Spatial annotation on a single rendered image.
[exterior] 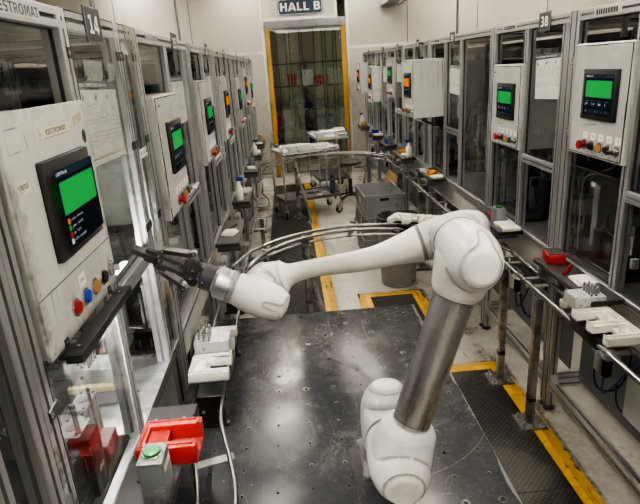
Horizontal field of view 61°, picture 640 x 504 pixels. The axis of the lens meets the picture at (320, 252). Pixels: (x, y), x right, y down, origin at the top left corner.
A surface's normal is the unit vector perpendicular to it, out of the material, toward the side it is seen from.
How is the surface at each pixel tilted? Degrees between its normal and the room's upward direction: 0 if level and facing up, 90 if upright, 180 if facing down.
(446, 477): 0
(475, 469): 0
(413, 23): 90
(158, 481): 90
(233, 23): 90
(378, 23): 90
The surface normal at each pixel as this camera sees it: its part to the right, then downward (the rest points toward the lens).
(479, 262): 0.06, 0.23
